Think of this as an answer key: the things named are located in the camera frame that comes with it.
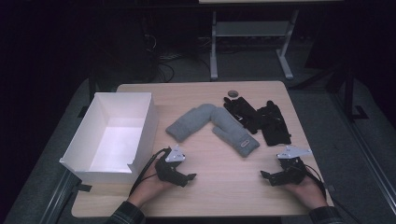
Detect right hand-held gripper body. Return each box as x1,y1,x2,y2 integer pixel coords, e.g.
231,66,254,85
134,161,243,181
270,145,313,187

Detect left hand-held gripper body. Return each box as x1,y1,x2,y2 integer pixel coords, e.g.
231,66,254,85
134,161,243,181
154,145,188,183

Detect plain grey mitten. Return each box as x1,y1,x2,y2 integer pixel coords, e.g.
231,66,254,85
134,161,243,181
164,103,218,144

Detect white box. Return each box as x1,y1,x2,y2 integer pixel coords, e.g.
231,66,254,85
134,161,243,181
59,91,160,185

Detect person's right hand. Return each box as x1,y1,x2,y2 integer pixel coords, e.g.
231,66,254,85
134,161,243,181
281,172,329,210

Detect person's left hand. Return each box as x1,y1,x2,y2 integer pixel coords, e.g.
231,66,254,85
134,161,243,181
127,160,176,209

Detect right hand-held gripper cable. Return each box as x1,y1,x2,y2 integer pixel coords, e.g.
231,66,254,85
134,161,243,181
303,162,362,224

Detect aluminium floor rail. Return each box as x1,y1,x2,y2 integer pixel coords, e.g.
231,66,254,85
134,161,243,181
40,169,78,224
330,92,396,216

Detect black floor bracket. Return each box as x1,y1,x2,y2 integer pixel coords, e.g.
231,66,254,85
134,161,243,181
353,105,370,120

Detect black floor cables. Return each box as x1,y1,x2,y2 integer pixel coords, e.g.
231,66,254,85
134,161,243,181
153,52,185,83

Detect grey metal desk frame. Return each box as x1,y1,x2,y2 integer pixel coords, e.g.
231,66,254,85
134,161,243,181
209,8,300,82

